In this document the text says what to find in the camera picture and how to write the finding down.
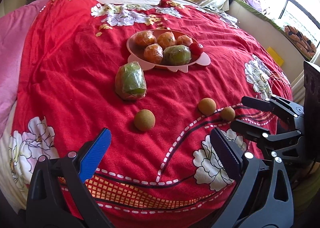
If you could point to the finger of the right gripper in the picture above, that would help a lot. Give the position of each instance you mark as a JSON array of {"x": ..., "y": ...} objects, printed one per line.
[
  {"x": 260, "y": 134},
  {"x": 272, "y": 106}
]

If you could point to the brown kiwi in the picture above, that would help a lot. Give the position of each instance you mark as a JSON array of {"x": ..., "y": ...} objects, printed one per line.
[
  {"x": 227, "y": 114},
  {"x": 207, "y": 106},
  {"x": 144, "y": 120}
]

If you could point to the tall green mango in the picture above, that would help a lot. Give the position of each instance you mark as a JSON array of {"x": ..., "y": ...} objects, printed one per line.
[{"x": 130, "y": 83}]

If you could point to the pink quilt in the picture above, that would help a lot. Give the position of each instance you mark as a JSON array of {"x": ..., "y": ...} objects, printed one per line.
[{"x": 14, "y": 28}]

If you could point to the round green mango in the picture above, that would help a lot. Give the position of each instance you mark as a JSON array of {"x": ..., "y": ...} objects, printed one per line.
[{"x": 176, "y": 55}]

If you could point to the patterned cushion on sill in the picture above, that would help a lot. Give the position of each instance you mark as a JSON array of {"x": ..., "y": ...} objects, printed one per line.
[{"x": 304, "y": 44}]

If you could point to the red tomato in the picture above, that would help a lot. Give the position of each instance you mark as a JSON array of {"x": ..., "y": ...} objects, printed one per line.
[{"x": 196, "y": 49}]

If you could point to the large orange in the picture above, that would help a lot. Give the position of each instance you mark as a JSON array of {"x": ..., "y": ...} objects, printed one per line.
[{"x": 145, "y": 38}]

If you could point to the yellow paper note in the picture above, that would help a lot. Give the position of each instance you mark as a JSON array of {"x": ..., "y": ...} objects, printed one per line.
[{"x": 279, "y": 61}]

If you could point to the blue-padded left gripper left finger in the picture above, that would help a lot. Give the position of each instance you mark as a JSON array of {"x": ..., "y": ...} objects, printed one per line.
[{"x": 46, "y": 206}]

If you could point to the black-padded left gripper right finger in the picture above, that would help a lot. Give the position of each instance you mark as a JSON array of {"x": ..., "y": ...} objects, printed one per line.
[{"x": 262, "y": 196}]

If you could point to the pink plastic fruit plate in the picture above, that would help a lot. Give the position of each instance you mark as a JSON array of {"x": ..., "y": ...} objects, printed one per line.
[{"x": 136, "y": 54}]

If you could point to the red floral bedspread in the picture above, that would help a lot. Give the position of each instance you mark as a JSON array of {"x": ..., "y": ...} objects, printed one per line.
[{"x": 170, "y": 175}]

